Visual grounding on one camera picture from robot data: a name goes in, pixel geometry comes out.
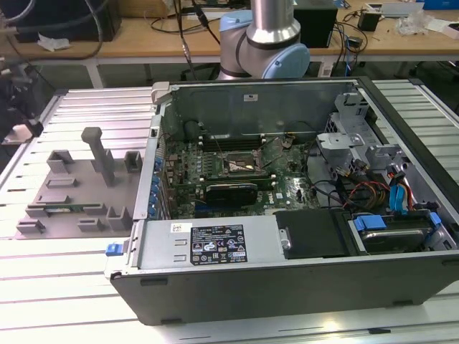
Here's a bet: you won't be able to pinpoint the metal socket cover frame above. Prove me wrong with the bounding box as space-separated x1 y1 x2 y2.
257 137 288 171

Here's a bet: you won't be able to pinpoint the CPU socket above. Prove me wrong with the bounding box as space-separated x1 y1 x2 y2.
221 150 262 177

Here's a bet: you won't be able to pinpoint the white crumpled paper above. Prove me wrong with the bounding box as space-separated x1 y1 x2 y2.
37 31 72 52

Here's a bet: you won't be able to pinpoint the black monitor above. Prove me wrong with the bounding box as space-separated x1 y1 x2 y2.
12 0 123 44

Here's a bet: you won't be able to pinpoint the grey parts rack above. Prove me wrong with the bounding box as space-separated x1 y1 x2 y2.
14 125 145 240

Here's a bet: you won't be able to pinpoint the light wooden desk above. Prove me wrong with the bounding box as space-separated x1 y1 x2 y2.
0 5 459 90

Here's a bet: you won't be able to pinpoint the silver power supply unit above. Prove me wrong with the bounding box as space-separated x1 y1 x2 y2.
131 219 292 274

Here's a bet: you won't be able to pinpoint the black graphics card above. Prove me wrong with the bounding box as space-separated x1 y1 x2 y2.
204 181 260 208

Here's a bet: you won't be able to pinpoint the green motherboard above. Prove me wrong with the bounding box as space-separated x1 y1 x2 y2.
159 134 323 219

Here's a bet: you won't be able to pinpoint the black and grey PC case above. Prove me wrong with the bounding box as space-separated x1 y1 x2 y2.
103 75 459 327

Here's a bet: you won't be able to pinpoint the black box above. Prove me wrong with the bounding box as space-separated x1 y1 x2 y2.
293 5 340 49

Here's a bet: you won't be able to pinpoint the black plastic shroud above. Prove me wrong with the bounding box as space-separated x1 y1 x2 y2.
274 209 351 259

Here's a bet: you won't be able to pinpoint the silver metal drive cage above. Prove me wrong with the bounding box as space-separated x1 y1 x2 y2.
317 92 410 180

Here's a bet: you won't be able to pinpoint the small black cube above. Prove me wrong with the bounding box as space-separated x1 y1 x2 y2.
357 9 382 32

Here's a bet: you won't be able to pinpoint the blue disk carrier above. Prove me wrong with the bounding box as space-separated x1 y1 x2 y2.
352 211 441 252

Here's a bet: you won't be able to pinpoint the silver hard disk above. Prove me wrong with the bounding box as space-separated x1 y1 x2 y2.
360 227 426 254

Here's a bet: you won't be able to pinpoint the clear plastic bag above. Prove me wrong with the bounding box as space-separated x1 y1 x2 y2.
396 9 430 37

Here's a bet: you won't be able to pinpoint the white box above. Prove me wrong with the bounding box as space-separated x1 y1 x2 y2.
426 16 459 39

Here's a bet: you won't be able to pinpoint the blue box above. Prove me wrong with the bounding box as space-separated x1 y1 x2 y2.
422 0 459 11

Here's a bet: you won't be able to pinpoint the red yellow power wires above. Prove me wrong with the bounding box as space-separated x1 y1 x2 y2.
342 181 394 212

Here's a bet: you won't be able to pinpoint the blue flat data wire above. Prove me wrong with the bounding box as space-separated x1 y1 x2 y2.
390 181 410 216

